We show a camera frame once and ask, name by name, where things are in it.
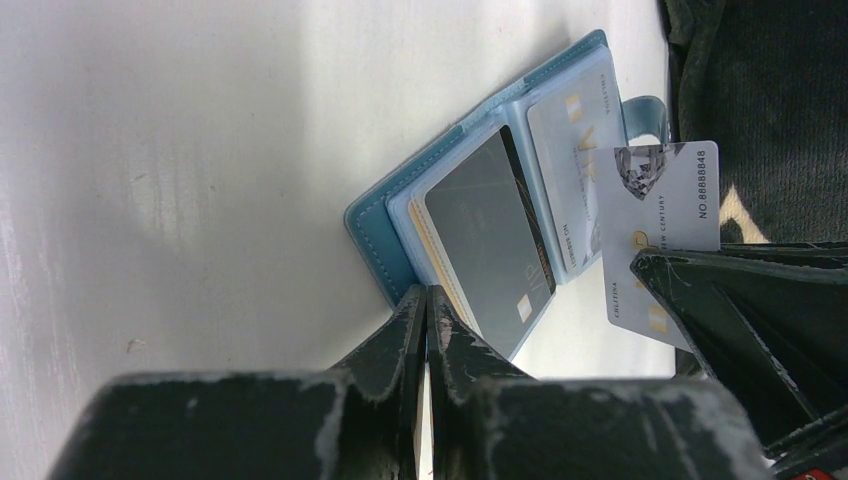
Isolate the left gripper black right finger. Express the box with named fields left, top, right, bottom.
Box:
left=426, top=285, right=534, bottom=479

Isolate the black floral fleece blanket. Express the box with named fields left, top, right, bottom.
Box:
left=660, top=0, right=847, bottom=244

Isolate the silver VIP credit card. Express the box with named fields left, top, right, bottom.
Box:
left=526, top=60, right=625, bottom=276
left=593, top=141, right=720, bottom=350

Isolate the dark grey VIP card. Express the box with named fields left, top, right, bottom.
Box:
left=421, top=125, right=556, bottom=358

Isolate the blue leather card holder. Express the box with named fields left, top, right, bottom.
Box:
left=344, top=30, right=668, bottom=337

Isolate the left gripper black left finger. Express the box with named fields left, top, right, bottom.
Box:
left=334, top=285, right=426, bottom=479

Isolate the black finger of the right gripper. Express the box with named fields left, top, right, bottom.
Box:
left=630, top=248, right=847, bottom=448
left=721, top=242, right=847, bottom=269

